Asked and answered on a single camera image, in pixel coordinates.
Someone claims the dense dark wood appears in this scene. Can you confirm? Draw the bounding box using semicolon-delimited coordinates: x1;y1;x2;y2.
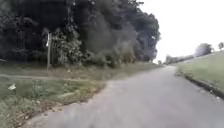
0;0;162;68

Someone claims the grey asphalt road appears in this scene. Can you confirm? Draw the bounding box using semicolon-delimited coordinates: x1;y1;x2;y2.
22;65;224;128

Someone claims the grass verge with leaves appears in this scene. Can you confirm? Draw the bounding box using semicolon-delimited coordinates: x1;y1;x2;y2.
0;61;163;128

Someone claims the distant round tree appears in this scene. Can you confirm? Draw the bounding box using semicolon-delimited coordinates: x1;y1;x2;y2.
194;42;215;58

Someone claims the dark kerb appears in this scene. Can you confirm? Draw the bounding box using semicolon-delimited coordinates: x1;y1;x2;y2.
174;71;224;100

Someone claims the grass bank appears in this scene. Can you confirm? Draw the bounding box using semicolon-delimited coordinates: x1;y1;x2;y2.
175;50;224;92

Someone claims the pale post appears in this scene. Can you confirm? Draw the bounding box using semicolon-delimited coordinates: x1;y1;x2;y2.
45;31;53;70

